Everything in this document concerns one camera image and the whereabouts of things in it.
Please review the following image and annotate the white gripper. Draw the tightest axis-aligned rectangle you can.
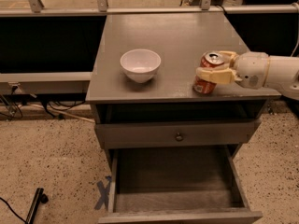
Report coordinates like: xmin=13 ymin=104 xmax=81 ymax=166
xmin=196 ymin=50 xmax=269 ymax=89

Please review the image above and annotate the red coke can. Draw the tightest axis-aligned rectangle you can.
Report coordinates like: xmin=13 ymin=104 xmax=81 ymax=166
xmin=193 ymin=51 xmax=224 ymax=94

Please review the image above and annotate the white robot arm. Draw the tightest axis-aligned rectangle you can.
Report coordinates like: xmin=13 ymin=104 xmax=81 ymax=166
xmin=196 ymin=51 xmax=299 ymax=100

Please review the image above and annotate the closed grey top drawer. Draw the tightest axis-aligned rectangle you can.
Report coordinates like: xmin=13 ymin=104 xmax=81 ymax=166
xmin=95 ymin=119 xmax=261 ymax=149

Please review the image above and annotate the round metal drawer knob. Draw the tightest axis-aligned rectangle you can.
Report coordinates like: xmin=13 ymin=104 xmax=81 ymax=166
xmin=175 ymin=133 xmax=184 ymax=142

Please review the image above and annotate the grey wooden drawer cabinet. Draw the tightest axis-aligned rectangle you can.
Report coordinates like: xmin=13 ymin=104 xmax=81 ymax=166
xmin=87 ymin=12 xmax=277 ymax=224

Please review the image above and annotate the open grey middle drawer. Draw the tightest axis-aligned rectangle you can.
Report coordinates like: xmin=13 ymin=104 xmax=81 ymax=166
xmin=99 ymin=146 xmax=263 ymax=224

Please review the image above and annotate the white ceramic bowl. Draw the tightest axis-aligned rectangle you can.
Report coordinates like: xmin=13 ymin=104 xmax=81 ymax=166
xmin=120 ymin=49 xmax=162 ymax=83

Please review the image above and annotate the blue tape cross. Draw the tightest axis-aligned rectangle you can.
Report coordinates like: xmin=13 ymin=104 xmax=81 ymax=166
xmin=94 ymin=175 xmax=112 ymax=210

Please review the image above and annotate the black bar on floor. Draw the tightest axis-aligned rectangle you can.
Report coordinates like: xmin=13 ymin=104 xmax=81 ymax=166
xmin=25 ymin=188 xmax=49 ymax=224

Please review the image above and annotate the white cable at right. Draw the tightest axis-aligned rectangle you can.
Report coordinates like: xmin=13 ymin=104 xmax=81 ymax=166
xmin=290 ymin=2 xmax=299 ymax=58

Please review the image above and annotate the bundle of black cables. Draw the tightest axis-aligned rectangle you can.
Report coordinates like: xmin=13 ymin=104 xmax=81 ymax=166
xmin=0 ymin=84 xmax=87 ymax=121

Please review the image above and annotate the black floor cable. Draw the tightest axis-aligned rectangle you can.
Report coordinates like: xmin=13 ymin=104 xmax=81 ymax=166
xmin=0 ymin=196 xmax=27 ymax=224

